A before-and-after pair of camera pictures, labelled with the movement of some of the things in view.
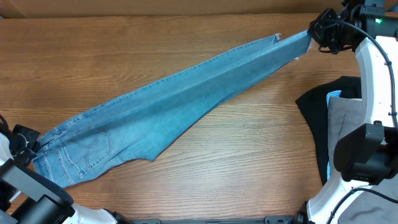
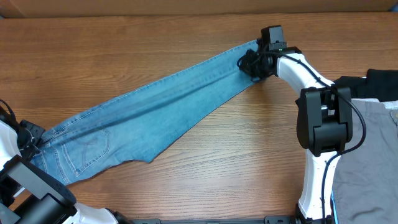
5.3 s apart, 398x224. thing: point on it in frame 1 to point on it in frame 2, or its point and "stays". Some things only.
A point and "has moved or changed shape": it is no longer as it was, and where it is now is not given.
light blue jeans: x=137 y=123 has moved or changed shape
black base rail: x=267 y=219 stays
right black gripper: x=317 y=30 to x=244 y=64
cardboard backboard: x=56 y=9 stays
